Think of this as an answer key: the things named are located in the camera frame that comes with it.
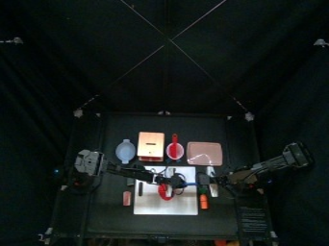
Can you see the small grey block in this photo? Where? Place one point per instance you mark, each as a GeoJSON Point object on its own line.
{"type": "Point", "coordinates": [131, 181]}

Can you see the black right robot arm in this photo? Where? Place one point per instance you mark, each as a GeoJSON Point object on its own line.
{"type": "Point", "coordinates": [275, 165]}

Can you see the orange toy carrot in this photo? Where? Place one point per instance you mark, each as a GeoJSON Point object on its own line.
{"type": "Point", "coordinates": [204, 201]}

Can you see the silver metal spatula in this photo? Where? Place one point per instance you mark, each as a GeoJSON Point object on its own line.
{"type": "Point", "coordinates": [213, 192]}

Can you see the black stick utensil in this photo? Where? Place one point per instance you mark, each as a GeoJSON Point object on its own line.
{"type": "Point", "coordinates": [141, 189]}

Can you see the pink square tray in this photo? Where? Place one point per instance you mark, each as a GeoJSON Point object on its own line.
{"type": "Point", "coordinates": [205, 154]}

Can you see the red pizza cutter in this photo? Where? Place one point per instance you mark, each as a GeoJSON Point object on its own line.
{"type": "Point", "coordinates": [165, 193]}

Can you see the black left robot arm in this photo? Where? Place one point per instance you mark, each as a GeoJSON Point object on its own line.
{"type": "Point", "coordinates": [125, 171]}

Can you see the light blue bowl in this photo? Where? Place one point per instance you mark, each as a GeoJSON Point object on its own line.
{"type": "Point", "coordinates": [125, 151]}

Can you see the white cutting board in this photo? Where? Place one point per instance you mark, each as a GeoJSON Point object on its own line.
{"type": "Point", "coordinates": [155, 201]}

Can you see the small pink block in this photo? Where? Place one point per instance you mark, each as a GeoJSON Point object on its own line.
{"type": "Point", "coordinates": [127, 198]}

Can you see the silver frame corner bracket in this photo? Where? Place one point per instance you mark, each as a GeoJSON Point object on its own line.
{"type": "Point", "coordinates": [17, 40]}
{"type": "Point", "coordinates": [320, 42]}
{"type": "Point", "coordinates": [250, 116]}
{"type": "Point", "coordinates": [164, 112]}
{"type": "Point", "coordinates": [78, 112]}

